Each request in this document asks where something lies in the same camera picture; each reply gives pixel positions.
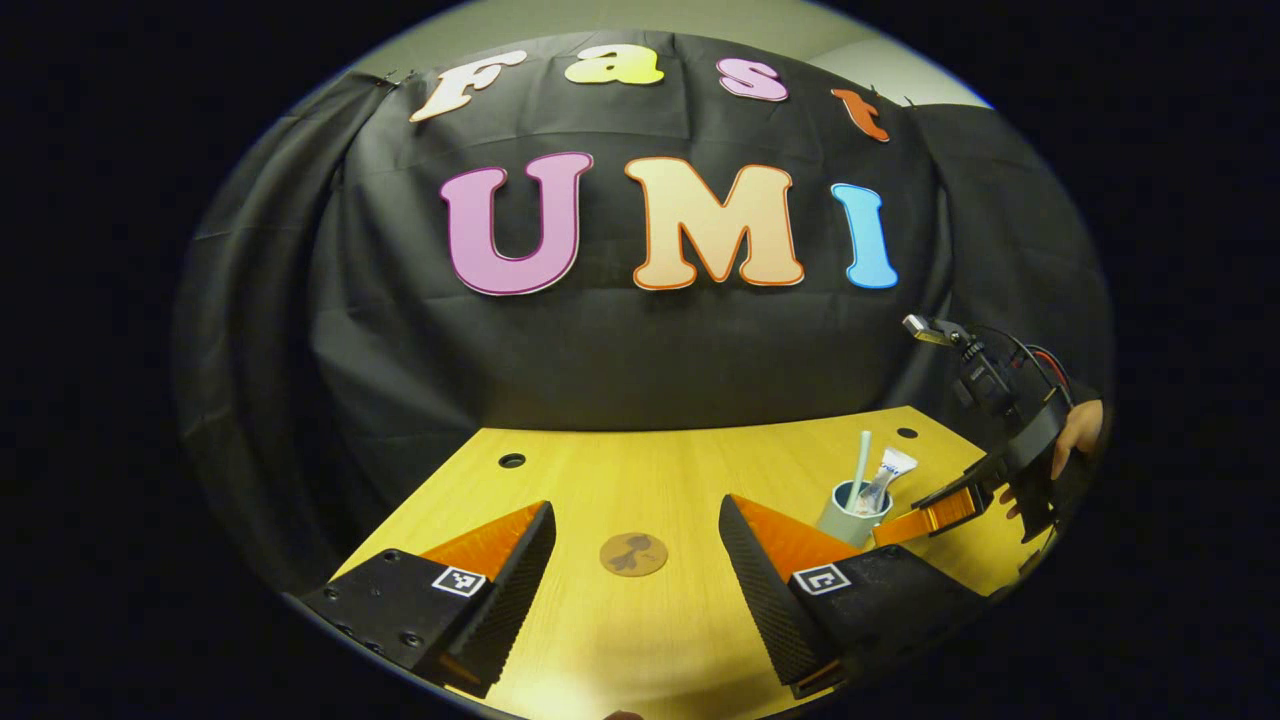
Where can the pale green toothbrush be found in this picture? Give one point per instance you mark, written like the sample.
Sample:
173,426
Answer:
862,460

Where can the white toothpaste tube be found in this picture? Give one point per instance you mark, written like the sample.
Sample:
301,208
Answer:
893,468

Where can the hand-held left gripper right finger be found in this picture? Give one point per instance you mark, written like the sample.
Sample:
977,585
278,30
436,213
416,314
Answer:
770,600

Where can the wooden desktop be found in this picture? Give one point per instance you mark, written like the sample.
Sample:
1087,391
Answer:
620,480

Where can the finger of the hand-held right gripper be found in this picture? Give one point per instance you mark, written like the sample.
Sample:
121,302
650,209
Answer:
935,518

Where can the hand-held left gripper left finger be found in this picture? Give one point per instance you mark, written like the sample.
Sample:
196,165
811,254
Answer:
510,605

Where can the round brown coaster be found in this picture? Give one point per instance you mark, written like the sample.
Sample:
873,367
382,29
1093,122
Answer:
633,554

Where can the grey cup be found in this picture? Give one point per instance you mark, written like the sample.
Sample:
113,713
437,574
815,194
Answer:
840,525

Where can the black backdrop cloth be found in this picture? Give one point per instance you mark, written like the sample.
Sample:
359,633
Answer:
640,370

